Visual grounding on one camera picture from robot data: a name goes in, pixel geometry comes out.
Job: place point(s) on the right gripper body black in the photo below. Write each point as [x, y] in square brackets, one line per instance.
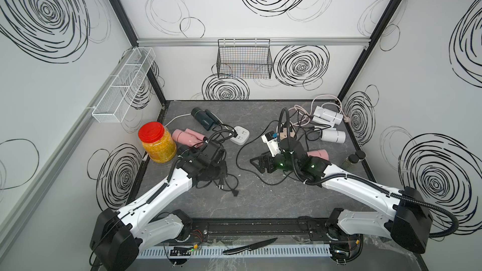
[281, 164]

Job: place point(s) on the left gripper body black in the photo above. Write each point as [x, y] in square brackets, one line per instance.
[218, 170]

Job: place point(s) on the pink hair dryer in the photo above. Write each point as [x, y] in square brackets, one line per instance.
[189, 137]
[322, 153]

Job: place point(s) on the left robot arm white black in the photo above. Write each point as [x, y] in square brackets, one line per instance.
[121, 235]

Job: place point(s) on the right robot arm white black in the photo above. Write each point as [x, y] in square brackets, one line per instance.
[400, 215]

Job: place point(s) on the white square power strip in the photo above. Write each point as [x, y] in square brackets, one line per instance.
[241, 135]

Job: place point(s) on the white hair dryer middle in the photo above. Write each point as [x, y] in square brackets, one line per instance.
[333, 136]

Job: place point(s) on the white hair dryer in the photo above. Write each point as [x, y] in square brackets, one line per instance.
[333, 136]
[327, 117]

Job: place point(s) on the dark green hair dryer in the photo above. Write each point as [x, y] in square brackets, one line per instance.
[205, 118]

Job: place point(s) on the jar with red lid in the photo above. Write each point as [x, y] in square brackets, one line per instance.
[157, 142]

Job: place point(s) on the white hair dryer back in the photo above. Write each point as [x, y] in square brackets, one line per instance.
[327, 117]

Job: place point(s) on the spice bottle black cap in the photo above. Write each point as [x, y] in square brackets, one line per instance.
[350, 161]

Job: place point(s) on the black kitchen knife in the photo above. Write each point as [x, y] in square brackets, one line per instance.
[251, 247]

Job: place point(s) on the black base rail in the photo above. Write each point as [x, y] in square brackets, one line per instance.
[315, 229]

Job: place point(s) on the black wire basket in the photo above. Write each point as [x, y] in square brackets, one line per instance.
[244, 58]

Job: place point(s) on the white wire shelf basket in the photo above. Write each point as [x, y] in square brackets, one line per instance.
[128, 79]

